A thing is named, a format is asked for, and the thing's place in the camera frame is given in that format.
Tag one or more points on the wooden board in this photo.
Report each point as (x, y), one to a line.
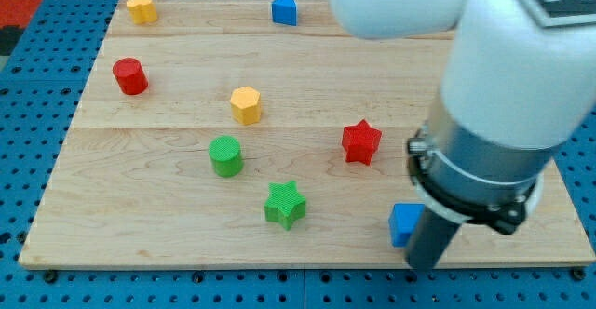
(133, 187)

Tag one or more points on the blue cube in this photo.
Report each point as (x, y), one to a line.
(402, 222)

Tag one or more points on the green cylinder block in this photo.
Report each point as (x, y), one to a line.
(225, 156)

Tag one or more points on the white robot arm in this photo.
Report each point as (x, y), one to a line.
(520, 79)

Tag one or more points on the green star block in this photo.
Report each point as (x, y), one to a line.
(285, 204)

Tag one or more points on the red cylinder block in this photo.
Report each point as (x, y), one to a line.
(130, 76)

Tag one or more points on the yellow hexagon block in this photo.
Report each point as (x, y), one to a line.
(246, 105)

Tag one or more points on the red star block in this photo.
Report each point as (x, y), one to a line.
(360, 142)

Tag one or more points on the blue triangle block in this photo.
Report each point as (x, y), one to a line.
(284, 12)

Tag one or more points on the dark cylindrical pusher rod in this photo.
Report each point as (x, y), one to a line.
(431, 236)

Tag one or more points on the yellow heart block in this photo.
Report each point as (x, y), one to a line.
(142, 11)

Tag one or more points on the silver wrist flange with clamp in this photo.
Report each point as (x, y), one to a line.
(464, 178)

